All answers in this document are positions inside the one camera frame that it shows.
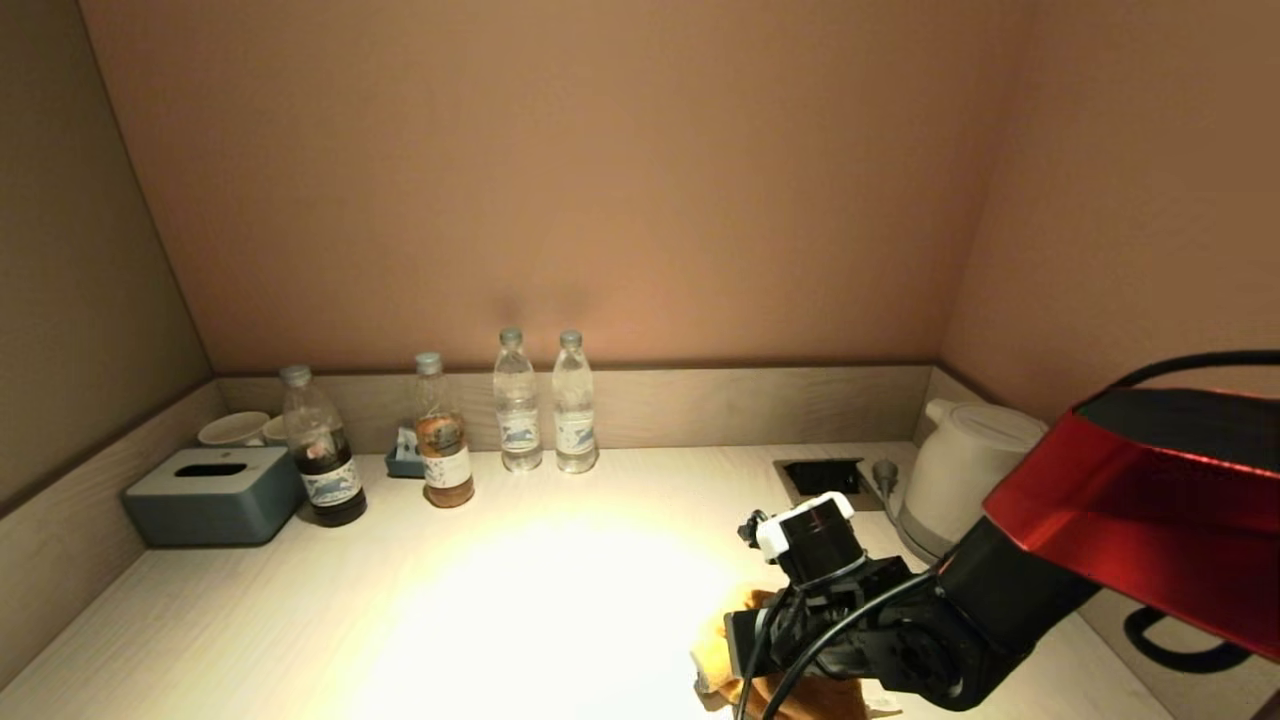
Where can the recessed black power socket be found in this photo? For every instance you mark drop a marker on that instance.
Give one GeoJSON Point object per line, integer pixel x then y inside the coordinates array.
{"type": "Point", "coordinates": [815, 475]}

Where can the plastic bottle dark liquid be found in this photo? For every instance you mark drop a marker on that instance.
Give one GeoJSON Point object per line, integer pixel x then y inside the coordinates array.
{"type": "Point", "coordinates": [333, 483]}

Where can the small blue sachet tray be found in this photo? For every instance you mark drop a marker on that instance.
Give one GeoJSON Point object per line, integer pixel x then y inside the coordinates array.
{"type": "Point", "coordinates": [401, 468]}

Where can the white tea sachets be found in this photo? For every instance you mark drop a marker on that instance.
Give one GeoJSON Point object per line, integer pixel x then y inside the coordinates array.
{"type": "Point", "coordinates": [406, 443]}

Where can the blue-grey tissue box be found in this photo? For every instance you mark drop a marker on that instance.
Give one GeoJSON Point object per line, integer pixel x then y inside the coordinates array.
{"type": "Point", "coordinates": [210, 503]}

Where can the white ceramic cup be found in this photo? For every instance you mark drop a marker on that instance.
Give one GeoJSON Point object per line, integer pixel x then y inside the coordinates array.
{"type": "Point", "coordinates": [233, 429]}
{"type": "Point", "coordinates": [275, 432]}

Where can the white electric kettle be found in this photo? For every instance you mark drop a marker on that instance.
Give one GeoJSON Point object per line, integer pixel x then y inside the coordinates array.
{"type": "Point", "coordinates": [960, 470]}

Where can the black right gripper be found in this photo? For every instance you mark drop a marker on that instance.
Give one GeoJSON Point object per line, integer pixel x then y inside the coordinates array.
{"type": "Point", "coordinates": [845, 655]}

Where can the orange microfibre cloth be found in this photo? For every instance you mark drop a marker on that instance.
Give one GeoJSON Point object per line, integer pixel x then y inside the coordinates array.
{"type": "Point", "coordinates": [720, 650]}

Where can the grey kettle base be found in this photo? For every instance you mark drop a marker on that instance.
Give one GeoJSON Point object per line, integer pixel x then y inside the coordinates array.
{"type": "Point", "coordinates": [915, 540]}

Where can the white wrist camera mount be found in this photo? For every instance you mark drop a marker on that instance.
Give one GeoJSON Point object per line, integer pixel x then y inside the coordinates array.
{"type": "Point", "coordinates": [815, 535]}

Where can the plastic bottle amber liquid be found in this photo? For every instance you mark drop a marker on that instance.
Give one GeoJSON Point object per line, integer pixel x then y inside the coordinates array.
{"type": "Point", "coordinates": [445, 465]}

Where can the red and black right arm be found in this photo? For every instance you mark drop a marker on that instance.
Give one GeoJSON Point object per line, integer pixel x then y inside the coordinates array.
{"type": "Point", "coordinates": [1150, 500]}

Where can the clear water bottle blue label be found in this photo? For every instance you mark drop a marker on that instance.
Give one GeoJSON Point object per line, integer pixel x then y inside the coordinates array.
{"type": "Point", "coordinates": [517, 418]}
{"type": "Point", "coordinates": [573, 418]}

